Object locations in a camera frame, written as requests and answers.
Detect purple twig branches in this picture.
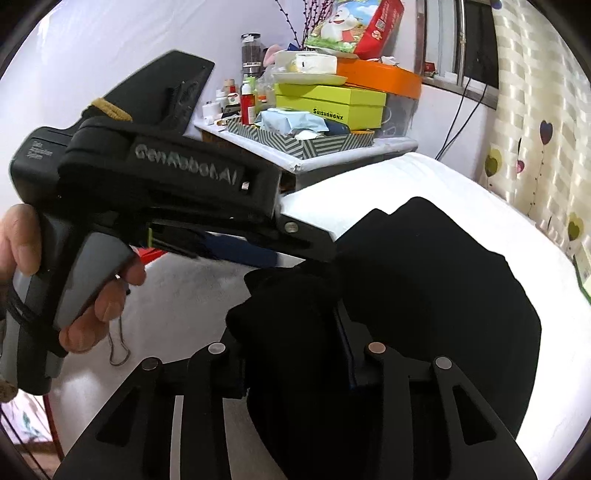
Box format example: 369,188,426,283
274,0,335,49

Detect white lidded bowl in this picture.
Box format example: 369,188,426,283
272,51,339,75

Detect clear bin with orange lid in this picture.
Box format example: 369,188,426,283
336,60,423,139

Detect red cartoon print box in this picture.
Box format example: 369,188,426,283
305,0,405,61

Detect person's left hand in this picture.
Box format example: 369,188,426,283
0,203,147,355

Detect floral cloth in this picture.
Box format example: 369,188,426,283
0,397,51,444

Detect white side table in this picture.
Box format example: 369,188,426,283
194,117,419,185

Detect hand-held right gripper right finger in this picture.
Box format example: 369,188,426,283
332,307,539,480

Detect black pants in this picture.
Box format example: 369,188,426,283
225,196,542,480

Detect heart print curtain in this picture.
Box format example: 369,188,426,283
480,0,591,259

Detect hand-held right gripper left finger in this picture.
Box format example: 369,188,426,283
53,342,250,480

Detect mustard knitted cloth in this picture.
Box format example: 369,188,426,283
90,97,134,121

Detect red bottle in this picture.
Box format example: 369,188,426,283
240,83,256,125

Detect green cardboard box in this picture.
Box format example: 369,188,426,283
573,249,591,305

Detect white bed blanket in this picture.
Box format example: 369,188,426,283
46,152,591,480

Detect yellow-green shoe box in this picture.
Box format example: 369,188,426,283
274,83,387,131

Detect thin black cable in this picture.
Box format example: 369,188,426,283
436,76,472,160

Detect striped tray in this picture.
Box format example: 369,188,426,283
226,115,376,161

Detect window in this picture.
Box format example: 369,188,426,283
416,0,502,109

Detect blue wipes packet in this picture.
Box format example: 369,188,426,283
256,108,329,137

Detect brown hair band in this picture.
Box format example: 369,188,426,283
108,318,132,367

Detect dark glass jar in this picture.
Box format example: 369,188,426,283
240,32,264,77

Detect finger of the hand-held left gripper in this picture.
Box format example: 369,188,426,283
148,210,338,269

